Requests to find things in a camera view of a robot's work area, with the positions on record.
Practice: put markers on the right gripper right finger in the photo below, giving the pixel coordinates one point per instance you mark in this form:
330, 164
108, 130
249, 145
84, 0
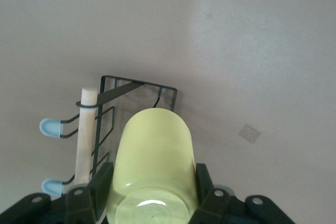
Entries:
207, 192

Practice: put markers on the yellow plastic cup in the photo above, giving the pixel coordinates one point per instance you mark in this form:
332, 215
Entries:
155, 155

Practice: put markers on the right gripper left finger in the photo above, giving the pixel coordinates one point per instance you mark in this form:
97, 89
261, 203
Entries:
101, 190

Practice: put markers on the brown square tape patch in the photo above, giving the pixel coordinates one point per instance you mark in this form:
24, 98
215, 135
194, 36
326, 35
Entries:
249, 134

